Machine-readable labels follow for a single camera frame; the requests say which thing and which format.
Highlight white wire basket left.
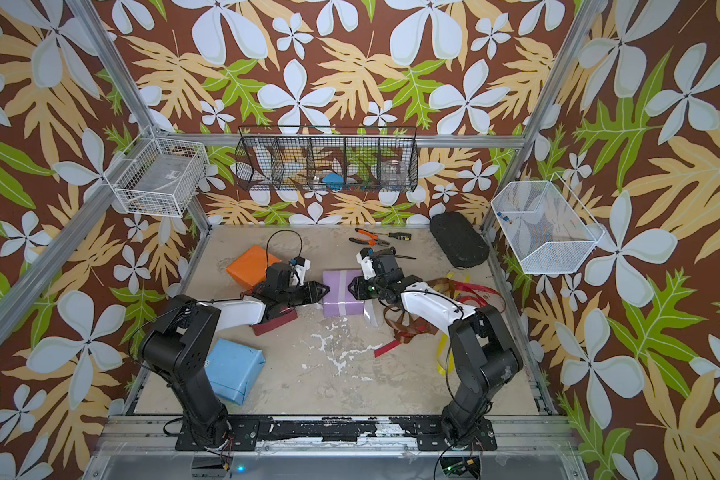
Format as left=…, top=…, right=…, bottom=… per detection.
left=108, top=129, right=209, bottom=218

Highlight yellow ribbon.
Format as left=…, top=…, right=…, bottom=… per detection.
left=433, top=267, right=472, bottom=376

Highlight orange handled pliers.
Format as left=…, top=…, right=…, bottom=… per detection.
left=349, top=228, right=412, bottom=248

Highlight black wire basket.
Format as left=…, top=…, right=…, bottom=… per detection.
left=232, top=126, right=420, bottom=193

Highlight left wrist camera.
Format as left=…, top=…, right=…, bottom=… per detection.
left=289, top=256, right=310, bottom=286

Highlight blue gift box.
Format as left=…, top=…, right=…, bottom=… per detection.
left=204, top=339, right=266, bottom=405

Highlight black oval case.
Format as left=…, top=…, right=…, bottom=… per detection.
left=429, top=211, right=489, bottom=268

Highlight blue item in basket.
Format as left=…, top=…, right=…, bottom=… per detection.
left=322, top=172, right=345, bottom=191

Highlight orange gift box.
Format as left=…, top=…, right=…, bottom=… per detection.
left=226, top=245, right=280, bottom=290

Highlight white ribbon bow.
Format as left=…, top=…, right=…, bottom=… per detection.
left=354, top=275, right=379, bottom=328

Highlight magenta gift box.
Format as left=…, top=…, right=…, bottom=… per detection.
left=252, top=308, right=298, bottom=336

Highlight white mesh basket right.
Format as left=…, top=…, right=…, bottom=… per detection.
left=491, top=176, right=605, bottom=276

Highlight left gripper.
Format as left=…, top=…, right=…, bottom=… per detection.
left=279, top=280, right=331, bottom=309

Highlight brown ribbon bow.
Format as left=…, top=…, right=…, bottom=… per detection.
left=383, top=277, right=455, bottom=344

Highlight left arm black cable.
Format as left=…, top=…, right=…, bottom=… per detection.
left=265, top=229, right=305, bottom=268

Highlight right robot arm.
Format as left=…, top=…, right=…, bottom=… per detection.
left=348, top=247, right=524, bottom=448

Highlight lilac gift box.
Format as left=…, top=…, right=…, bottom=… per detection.
left=322, top=270, right=365, bottom=318

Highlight red ribbon bow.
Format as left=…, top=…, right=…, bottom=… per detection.
left=374, top=282, right=506, bottom=357

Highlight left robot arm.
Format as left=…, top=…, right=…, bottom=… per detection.
left=138, top=257, right=330, bottom=451

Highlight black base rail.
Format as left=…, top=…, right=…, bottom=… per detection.
left=173, top=412, right=499, bottom=452

